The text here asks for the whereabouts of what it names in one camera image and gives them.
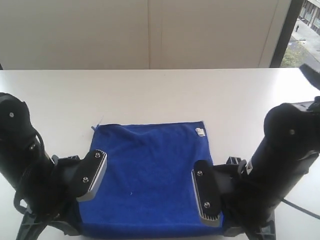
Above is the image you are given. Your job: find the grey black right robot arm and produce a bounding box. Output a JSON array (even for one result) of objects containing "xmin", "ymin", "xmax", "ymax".
[{"xmin": 224, "ymin": 97, "xmax": 320, "ymax": 240}]

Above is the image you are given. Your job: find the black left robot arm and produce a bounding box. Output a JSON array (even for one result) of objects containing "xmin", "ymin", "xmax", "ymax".
[{"xmin": 0, "ymin": 92, "xmax": 81, "ymax": 240}]

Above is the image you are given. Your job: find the blue microfiber towel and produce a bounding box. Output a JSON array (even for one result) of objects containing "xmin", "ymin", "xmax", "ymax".
[{"xmin": 79, "ymin": 121, "xmax": 223, "ymax": 240}]

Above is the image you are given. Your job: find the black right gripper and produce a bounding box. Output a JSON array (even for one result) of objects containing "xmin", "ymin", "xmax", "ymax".
[{"xmin": 222, "ymin": 156, "xmax": 277, "ymax": 240}]

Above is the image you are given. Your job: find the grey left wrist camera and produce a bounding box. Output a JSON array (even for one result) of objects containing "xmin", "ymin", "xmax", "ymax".
[{"xmin": 52, "ymin": 149, "xmax": 108, "ymax": 202}]

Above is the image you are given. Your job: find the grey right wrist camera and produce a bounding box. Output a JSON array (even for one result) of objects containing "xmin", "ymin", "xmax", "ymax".
[{"xmin": 191, "ymin": 157, "xmax": 244, "ymax": 228}]

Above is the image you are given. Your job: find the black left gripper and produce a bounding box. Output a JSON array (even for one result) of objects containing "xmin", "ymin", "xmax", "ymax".
[{"xmin": 14, "ymin": 156, "xmax": 82, "ymax": 240}]

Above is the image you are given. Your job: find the dark window frame post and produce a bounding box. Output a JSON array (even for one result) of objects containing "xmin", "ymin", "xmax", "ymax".
[{"xmin": 269, "ymin": 0, "xmax": 304, "ymax": 68}]

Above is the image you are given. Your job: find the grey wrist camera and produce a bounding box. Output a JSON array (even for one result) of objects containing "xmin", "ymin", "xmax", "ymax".
[
  {"xmin": 191, "ymin": 157, "xmax": 244, "ymax": 228},
  {"xmin": 52, "ymin": 149, "xmax": 108, "ymax": 202}
]

